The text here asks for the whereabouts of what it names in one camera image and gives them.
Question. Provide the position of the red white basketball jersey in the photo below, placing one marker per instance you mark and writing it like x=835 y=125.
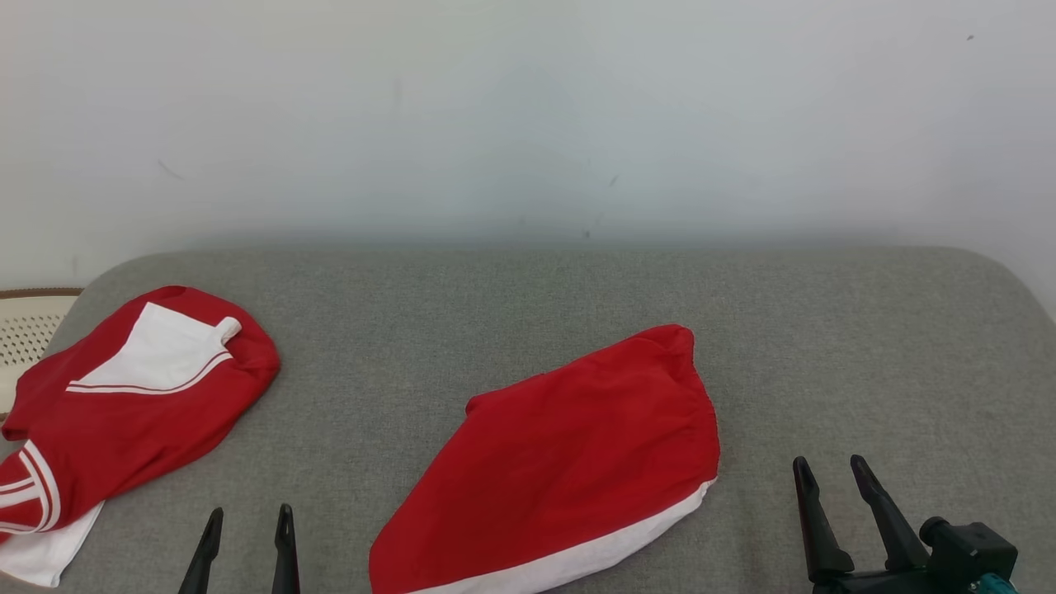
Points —
x=124 y=445

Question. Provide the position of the red shorts with white band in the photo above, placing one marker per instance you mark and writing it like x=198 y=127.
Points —
x=569 y=462

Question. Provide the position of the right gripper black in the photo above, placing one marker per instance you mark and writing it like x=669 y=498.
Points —
x=874 y=584

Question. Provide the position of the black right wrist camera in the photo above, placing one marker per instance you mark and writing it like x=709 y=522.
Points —
x=969 y=549

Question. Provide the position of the cream perforated laundry basket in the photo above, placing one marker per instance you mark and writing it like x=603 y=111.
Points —
x=29 y=338

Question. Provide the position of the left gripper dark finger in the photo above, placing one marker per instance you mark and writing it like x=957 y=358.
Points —
x=285 y=561
x=206 y=557

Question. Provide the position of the teal right camera connector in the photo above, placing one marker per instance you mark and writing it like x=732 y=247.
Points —
x=1000 y=586

